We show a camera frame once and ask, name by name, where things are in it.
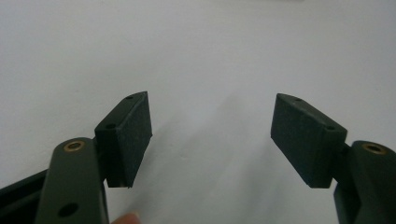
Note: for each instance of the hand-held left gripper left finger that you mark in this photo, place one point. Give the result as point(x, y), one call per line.
point(126, 140)

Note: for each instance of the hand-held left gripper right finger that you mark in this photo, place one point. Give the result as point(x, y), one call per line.
point(306, 140)

